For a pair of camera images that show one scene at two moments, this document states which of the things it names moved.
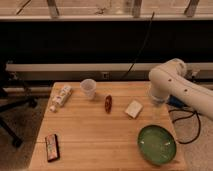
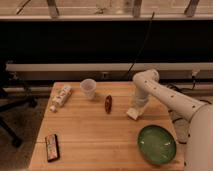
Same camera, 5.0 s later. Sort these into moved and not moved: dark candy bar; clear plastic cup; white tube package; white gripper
Moved: white gripper
Not moved: white tube package; dark candy bar; clear plastic cup
